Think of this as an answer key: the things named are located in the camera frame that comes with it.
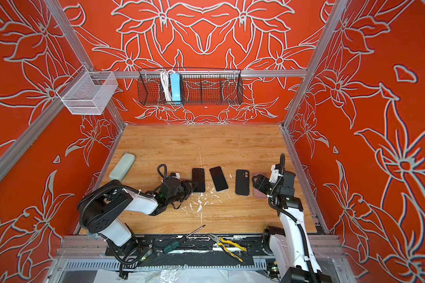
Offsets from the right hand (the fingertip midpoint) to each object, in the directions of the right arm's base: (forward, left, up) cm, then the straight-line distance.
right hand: (258, 179), depth 82 cm
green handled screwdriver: (-25, +36, -10) cm, 45 cm away
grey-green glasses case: (+10, +72, -7) cm, 73 cm away
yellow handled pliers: (-25, +18, -10) cm, 32 cm away
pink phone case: (-9, +3, +3) cm, 10 cm away
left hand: (0, +29, -8) cm, 30 cm away
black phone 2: (+5, +19, -9) cm, 22 cm away
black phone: (+6, +30, -10) cm, 32 cm away
